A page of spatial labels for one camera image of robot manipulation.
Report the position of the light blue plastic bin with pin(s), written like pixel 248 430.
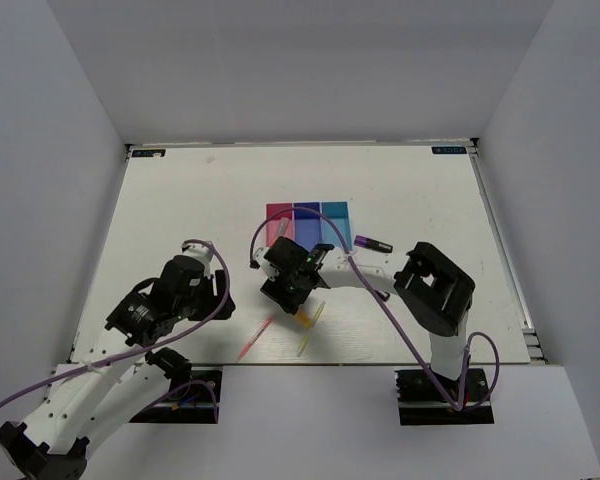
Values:
pixel 338 213

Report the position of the metal table edge rail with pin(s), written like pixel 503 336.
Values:
pixel 529 332

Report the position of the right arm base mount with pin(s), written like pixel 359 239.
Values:
pixel 421 404

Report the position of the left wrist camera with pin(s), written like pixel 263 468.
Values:
pixel 198 251

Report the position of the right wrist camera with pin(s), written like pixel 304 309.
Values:
pixel 259 262

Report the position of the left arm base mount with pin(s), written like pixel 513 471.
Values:
pixel 196 404

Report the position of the purple-blue plastic bin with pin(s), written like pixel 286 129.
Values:
pixel 307 224

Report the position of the corner label sticker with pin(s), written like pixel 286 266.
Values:
pixel 448 150
pixel 148 153

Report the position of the orange clear-cap highlighter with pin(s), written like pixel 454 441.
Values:
pixel 304 319

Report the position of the pink thin pen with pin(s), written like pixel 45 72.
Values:
pixel 255 337

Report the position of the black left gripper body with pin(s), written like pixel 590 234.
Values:
pixel 205 301

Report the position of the right corner label sticker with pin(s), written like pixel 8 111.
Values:
pixel 448 150

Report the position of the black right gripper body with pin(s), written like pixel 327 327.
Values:
pixel 287 291

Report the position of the purple cap black highlighter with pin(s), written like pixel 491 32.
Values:
pixel 372 244

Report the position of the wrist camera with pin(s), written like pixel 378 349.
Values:
pixel 259 262
pixel 198 251

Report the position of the pink plastic bin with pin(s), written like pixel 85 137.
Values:
pixel 276 211

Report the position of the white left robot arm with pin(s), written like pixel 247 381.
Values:
pixel 130 366

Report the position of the left corner label sticker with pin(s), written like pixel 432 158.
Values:
pixel 148 153

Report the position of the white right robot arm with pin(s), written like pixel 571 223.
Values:
pixel 437 292

